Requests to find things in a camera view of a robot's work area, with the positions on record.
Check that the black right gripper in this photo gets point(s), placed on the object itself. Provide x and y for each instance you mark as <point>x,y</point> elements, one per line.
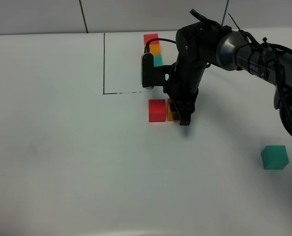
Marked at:
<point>182,89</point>

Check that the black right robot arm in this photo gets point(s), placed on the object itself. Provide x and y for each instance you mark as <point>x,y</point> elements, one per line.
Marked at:
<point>207,43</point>

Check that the green template block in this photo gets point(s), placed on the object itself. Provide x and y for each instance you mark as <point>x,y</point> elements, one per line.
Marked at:
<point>157,60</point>

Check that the orange template block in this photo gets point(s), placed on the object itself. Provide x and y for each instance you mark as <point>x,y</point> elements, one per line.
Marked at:
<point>155,49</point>

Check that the red template block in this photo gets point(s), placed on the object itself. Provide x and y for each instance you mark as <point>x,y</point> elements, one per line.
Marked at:
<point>148,37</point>

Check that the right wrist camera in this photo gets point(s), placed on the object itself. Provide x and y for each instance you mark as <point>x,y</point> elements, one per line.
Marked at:
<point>154,76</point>

